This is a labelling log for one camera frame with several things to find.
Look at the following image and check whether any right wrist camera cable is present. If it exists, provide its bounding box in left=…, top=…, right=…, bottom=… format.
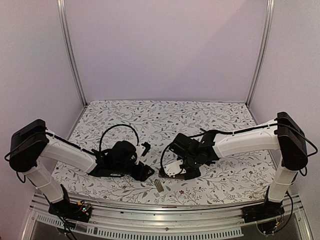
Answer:
left=159, top=146, right=176, bottom=176

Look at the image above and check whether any right aluminium frame post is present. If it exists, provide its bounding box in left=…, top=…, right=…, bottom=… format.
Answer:
left=245, top=0, right=275, bottom=108

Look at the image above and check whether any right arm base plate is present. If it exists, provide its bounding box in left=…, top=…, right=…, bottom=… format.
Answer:
left=241, top=202, right=285, bottom=223

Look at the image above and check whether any left aluminium frame post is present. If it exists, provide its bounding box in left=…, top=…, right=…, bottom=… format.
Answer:
left=56, top=0, right=88, bottom=108

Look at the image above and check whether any floral patterned table mat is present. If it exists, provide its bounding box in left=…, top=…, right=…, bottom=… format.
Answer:
left=52, top=100, right=275, bottom=205

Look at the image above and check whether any remote battery cover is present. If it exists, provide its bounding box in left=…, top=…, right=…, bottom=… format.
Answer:
left=154, top=179, right=164, bottom=193

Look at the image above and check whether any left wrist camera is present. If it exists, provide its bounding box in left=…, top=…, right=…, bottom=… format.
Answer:
left=135, top=142, right=151, bottom=165

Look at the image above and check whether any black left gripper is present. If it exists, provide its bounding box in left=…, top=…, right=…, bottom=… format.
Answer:
left=112, top=160, right=155, bottom=182

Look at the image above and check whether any front aluminium rail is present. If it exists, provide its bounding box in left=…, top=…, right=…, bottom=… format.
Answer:
left=21, top=193, right=313, bottom=240

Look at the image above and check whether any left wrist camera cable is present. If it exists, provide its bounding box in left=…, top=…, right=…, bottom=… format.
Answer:
left=98, top=124, right=140, bottom=153

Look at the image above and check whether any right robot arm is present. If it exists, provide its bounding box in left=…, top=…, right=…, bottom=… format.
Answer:
left=161, top=112, right=318, bottom=218

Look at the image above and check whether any white remote control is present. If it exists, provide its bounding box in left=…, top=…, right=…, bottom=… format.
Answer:
left=158, top=169, right=186, bottom=180

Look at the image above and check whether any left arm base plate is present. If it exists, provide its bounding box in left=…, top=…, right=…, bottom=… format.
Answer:
left=48, top=200, right=92, bottom=223

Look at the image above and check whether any aluminium frame post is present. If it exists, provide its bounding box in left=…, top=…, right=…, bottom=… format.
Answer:
left=56, top=0, right=88, bottom=108
left=245, top=0, right=275, bottom=108

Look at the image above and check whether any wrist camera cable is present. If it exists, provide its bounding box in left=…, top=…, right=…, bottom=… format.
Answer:
left=98, top=124, right=140, bottom=153
left=159, top=146, right=176, bottom=176

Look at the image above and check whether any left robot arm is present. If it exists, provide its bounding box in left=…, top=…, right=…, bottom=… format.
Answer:
left=4, top=119, right=155, bottom=217

